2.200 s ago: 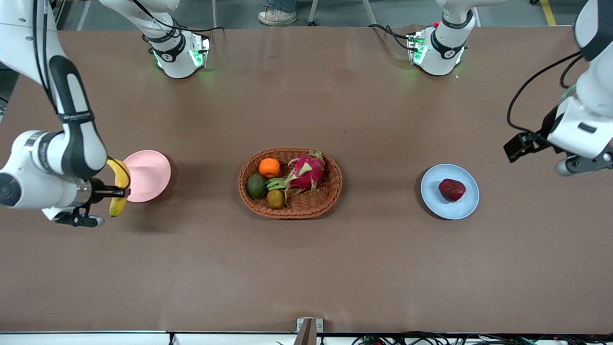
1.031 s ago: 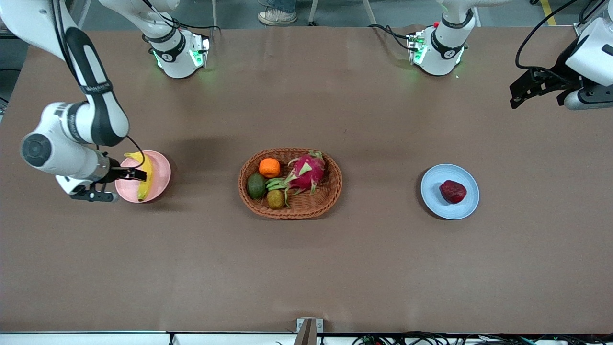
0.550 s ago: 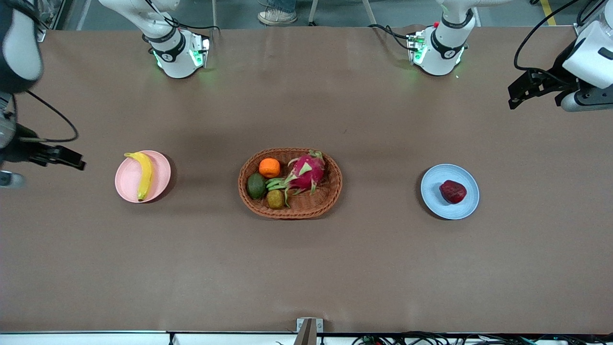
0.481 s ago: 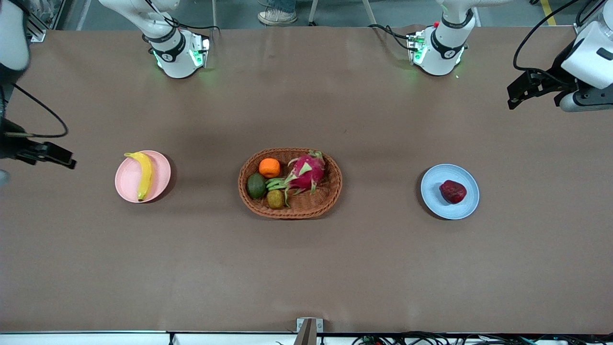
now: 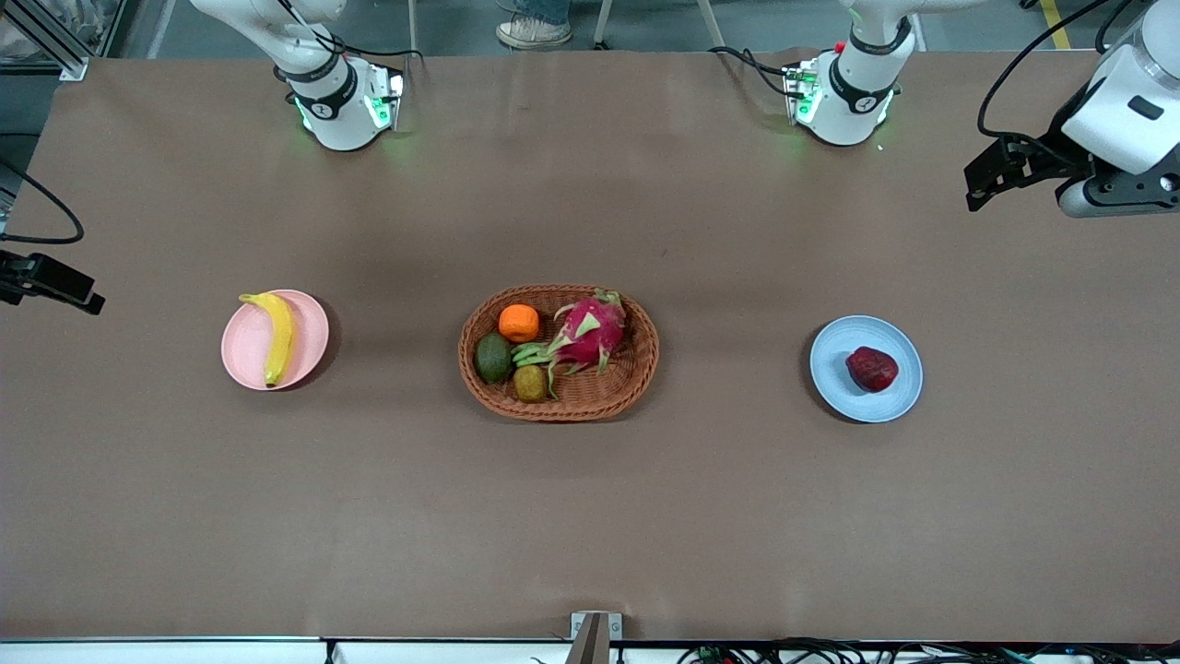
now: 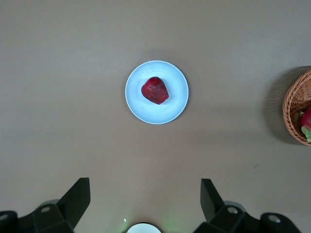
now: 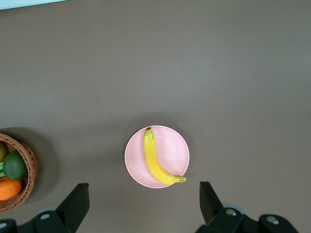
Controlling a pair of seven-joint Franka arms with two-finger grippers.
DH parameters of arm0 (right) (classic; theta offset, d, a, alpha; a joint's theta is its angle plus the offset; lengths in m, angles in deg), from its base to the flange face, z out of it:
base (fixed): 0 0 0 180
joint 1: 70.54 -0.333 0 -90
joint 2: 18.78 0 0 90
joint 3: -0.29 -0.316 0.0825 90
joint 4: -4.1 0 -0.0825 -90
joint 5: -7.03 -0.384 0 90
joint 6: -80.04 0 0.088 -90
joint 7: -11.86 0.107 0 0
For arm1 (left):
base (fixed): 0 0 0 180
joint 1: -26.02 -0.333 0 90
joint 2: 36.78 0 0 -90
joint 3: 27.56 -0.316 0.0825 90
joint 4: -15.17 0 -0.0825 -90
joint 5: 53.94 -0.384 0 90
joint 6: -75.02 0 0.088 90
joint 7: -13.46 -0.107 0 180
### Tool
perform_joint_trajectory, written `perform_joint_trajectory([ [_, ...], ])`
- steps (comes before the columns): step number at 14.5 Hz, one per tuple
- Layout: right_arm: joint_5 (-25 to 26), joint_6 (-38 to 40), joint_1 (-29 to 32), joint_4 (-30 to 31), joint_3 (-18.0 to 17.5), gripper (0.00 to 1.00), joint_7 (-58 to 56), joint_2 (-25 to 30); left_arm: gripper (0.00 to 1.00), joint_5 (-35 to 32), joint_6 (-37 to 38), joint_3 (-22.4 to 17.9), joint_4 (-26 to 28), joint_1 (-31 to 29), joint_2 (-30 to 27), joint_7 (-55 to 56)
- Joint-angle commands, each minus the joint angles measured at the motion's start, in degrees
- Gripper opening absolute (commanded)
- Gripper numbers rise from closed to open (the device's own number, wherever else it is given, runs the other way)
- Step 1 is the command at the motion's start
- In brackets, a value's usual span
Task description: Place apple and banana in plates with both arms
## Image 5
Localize black cable bundle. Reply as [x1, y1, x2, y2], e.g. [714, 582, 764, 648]
[678, 636, 1180, 664]

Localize blue plate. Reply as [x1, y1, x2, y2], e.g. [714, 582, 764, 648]
[809, 315, 924, 424]

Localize brown wicker basket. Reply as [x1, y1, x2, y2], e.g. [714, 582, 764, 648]
[459, 284, 662, 423]

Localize dark red apple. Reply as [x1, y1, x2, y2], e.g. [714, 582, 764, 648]
[845, 346, 900, 394]

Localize white table edge rail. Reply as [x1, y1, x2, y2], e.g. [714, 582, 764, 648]
[0, 636, 1180, 664]

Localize green avocado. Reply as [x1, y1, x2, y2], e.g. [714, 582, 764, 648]
[475, 332, 515, 385]

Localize aluminium frame profile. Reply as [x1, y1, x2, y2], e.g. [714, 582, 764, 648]
[0, 0, 89, 82]

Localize white sneaker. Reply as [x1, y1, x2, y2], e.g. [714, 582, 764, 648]
[496, 14, 573, 50]

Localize brown table cover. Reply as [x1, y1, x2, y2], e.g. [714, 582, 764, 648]
[0, 48, 1180, 644]

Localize pink plate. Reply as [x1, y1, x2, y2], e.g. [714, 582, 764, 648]
[220, 289, 330, 391]

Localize yellow banana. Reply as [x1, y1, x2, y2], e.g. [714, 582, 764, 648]
[239, 291, 296, 388]

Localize grey metal bracket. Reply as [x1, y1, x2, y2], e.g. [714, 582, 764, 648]
[570, 611, 623, 664]

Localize orange fruit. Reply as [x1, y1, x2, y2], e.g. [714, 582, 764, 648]
[498, 303, 541, 344]

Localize black left base cable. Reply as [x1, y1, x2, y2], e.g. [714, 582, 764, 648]
[708, 44, 805, 99]

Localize pink dragon fruit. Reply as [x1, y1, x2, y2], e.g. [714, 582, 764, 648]
[510, 289, 630, 399]

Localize black base cable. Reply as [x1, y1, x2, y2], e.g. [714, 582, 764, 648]
[277, 0, 425, 62]
[708, 44, 805, 99]

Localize black right base cable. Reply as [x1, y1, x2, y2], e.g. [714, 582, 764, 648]
[277, 0, 425, 62]

